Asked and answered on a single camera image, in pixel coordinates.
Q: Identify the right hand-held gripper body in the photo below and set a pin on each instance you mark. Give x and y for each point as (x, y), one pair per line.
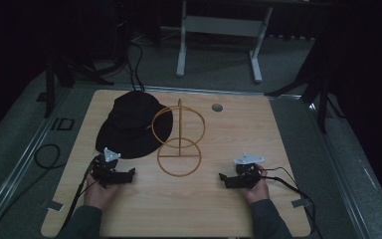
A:
(246, 172)

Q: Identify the person's left hand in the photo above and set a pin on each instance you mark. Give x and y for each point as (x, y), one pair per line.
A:
(100, 194)

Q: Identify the person's right hand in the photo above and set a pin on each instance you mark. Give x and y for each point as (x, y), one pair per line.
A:
(258, 189)

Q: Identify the black tripod stand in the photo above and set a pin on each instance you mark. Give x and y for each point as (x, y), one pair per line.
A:
(69, 66)
(315, 86)

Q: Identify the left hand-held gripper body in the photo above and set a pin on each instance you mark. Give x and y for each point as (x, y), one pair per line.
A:
(107, 166)

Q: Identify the grey tape strip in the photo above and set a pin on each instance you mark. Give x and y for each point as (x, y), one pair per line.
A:
(55, 205)
(300, 202)

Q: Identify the white desk frame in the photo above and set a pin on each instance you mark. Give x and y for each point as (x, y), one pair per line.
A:
(221, 36)

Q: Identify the black bucket hat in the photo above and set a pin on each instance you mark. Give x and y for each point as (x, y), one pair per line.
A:
(129, 127)

